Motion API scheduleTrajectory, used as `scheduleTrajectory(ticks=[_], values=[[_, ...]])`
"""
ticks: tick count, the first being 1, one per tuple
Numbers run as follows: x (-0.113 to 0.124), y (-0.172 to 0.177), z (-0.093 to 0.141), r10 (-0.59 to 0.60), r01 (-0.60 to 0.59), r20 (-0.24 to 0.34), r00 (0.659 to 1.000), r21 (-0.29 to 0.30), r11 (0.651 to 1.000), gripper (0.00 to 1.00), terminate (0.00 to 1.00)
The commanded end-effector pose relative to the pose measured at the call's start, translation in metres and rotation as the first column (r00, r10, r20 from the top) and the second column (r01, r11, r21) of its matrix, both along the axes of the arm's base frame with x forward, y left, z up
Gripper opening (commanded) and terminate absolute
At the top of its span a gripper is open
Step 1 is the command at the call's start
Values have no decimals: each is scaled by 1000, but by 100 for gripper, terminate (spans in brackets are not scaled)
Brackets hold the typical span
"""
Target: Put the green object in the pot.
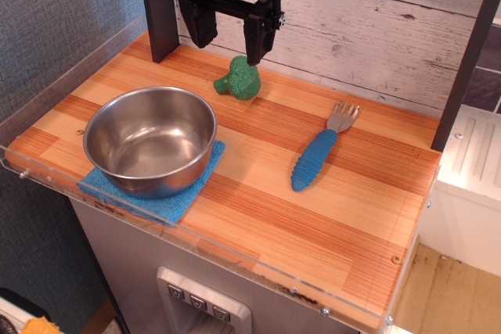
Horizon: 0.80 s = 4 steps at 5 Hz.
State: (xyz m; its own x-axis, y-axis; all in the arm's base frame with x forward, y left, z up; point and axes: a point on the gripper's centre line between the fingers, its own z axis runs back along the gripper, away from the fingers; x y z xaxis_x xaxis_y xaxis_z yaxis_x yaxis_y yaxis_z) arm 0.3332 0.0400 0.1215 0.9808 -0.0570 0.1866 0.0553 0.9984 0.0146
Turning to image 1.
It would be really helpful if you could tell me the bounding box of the green toy broccoli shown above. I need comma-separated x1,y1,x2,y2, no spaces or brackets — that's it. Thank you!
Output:
213,56,261,100

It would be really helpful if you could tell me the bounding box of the stainless steel pot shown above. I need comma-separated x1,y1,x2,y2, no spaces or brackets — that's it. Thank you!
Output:
83,86,218,199

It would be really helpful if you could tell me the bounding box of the blue cleaning cloth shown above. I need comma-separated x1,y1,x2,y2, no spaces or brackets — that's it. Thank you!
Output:
77,141,225,227

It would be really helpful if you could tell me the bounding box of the grey toy fridge cabinet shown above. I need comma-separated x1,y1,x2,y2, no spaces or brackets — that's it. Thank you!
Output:
70,199,355,333

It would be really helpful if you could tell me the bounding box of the silver dispenser button panel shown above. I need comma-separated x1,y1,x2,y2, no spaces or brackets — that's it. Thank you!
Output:
157,266,253,333

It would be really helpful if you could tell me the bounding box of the white toy sink unit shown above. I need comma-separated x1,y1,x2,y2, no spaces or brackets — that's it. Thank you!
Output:
418,106,500,275

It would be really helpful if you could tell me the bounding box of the yellow sponge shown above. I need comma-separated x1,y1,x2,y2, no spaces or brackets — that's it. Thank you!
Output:
21,317,61,334

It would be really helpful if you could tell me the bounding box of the fork with blue handle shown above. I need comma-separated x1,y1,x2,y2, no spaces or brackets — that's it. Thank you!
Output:
290,101,360,192

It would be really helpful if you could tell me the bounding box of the clear acrylic guard rail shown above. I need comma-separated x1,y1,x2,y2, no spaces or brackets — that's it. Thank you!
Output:
0,16,431,334

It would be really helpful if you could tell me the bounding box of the dark right vertical post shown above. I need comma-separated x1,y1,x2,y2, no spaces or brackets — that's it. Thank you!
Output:
431,0,500,152

